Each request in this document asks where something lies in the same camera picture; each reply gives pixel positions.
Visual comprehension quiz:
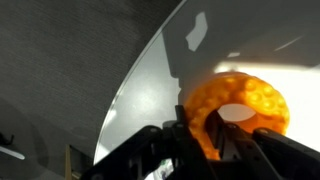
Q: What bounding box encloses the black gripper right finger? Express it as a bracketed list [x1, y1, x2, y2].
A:
[204, 109, 320, 180]

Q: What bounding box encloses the white bar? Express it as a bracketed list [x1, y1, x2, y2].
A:
[0, 145, 26, 161]

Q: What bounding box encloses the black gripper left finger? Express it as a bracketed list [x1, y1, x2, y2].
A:
[81, 104, 218, 180]

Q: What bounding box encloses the wooden stick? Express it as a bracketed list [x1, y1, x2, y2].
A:
[64, 144, 74, 180]

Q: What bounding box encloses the orange bumpy ring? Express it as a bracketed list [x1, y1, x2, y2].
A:
[184, 71, 291, 161]

